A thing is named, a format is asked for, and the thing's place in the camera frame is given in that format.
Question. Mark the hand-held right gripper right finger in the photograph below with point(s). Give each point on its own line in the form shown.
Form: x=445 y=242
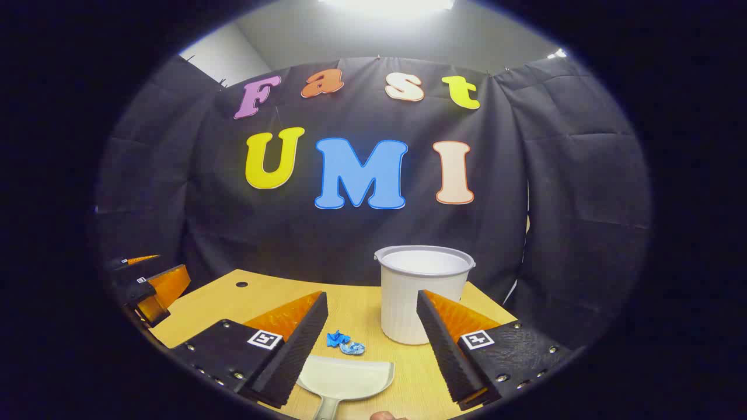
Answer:
x=446 y=356

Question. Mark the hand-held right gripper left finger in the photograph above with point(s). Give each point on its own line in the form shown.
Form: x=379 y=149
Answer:
x=297 y=350

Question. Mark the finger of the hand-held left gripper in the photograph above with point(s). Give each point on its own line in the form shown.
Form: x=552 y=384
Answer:
x=119 y=263
x=143 y=291

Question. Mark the dark blue paper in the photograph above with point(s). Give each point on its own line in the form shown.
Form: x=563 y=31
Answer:
x=335 y=338

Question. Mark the small white dustpan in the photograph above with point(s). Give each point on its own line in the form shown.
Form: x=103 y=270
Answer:
x=344 y=376

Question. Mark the light blue paper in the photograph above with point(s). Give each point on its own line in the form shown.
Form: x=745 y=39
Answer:
x=353 y=349

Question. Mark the white ribbed garbage bin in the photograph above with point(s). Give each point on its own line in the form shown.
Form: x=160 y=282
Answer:
x=408 y=303

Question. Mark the light wooden desktop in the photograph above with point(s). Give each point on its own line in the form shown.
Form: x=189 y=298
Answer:
x=362 y=309

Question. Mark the black backdrop cloth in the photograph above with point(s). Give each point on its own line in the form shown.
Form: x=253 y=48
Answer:
x=350 y=245

